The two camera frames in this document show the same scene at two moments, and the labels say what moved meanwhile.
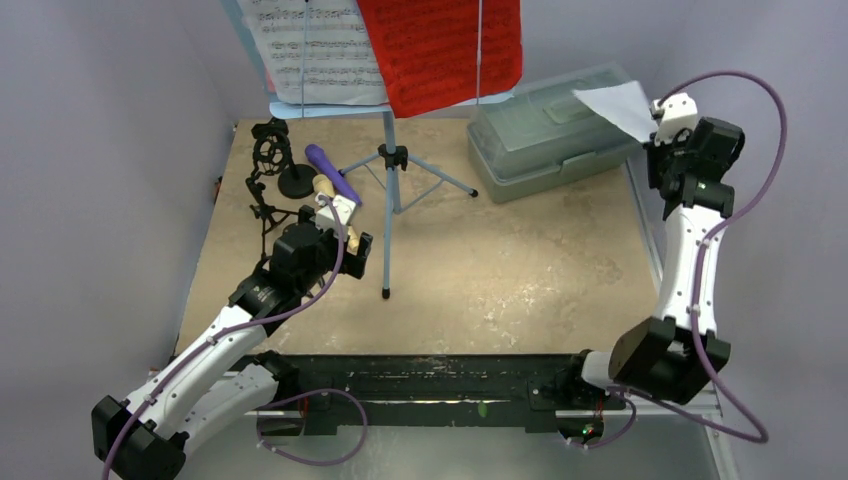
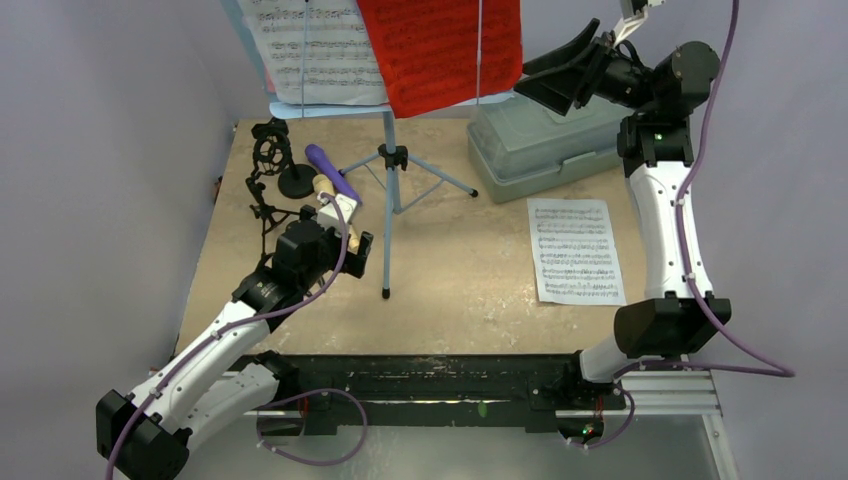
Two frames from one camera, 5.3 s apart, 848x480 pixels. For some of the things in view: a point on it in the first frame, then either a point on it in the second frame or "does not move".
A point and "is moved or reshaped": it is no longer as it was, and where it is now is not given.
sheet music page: (625, 103) is moved or reshaped
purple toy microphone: (316, 153) does not move
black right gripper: (662, 169) → (591, 69)
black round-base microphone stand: (272, 153) does not move
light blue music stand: (393, 157) does not move
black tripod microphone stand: (270, 152) does not move
